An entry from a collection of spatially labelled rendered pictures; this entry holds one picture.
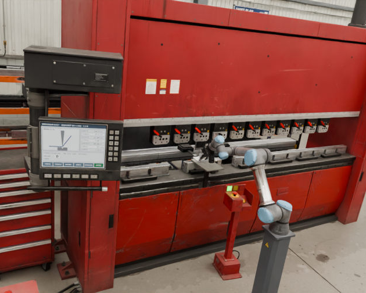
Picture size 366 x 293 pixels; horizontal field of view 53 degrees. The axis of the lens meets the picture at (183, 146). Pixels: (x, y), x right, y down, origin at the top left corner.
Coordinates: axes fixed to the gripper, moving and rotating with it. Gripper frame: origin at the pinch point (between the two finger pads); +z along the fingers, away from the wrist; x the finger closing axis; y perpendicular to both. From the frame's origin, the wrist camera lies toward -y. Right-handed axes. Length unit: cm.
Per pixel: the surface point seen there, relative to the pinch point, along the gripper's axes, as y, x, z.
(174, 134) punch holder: 19.7, 29.2, -15.3
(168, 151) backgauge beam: 23.5, 17.1, 23.1
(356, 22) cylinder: 98, -184, -92
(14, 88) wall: 308, 108, 299
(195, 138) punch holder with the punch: 16.2, 8.3, -12.9
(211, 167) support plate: -11.9, 0.8, -9.2
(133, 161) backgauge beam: 19, 53, 27
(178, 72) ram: 53, 33, -55
